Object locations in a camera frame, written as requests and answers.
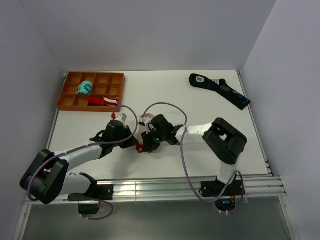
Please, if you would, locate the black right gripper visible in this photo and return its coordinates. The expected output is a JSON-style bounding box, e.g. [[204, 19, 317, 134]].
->
[[141, 127, 167, 152]]

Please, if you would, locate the beige sock with red toe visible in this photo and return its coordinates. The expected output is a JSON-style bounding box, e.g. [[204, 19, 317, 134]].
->
[[136, 113, 155, 154]]

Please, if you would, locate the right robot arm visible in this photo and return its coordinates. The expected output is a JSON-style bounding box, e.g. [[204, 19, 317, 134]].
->
[[136, 114, 248, 195]]

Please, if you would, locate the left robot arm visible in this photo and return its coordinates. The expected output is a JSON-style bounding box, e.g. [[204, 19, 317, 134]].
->
[[19, 119, 139, 205]]

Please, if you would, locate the rolled red white striped sock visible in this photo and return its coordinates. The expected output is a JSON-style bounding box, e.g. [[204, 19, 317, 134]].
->
[[103, 97, 119, 107]]

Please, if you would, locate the orange compartment tray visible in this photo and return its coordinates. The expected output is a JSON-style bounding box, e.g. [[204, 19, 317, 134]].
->
[[57, 72, 125, 112]]

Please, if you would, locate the rolled teal sock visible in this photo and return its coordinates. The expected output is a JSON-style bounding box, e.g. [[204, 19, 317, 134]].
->
[[76, 80, 93, 95]]

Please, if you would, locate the black blue patterned sock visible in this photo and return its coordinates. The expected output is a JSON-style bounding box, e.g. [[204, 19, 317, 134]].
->
[[189, 73, 251, 110]]

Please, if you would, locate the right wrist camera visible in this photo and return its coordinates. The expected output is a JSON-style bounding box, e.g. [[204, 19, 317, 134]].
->
[[138, 115, 153, 127]]

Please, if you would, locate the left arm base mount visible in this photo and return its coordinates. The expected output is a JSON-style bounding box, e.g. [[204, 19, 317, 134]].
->
[[67, 184, 114, 221]]

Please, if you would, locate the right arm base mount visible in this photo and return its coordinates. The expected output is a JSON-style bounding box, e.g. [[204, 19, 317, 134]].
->
[[199, 179, 246, 212]]

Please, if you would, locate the aluminium rail frame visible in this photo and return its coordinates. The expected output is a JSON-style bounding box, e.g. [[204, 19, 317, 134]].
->
[[12, 71, 301, 240]]

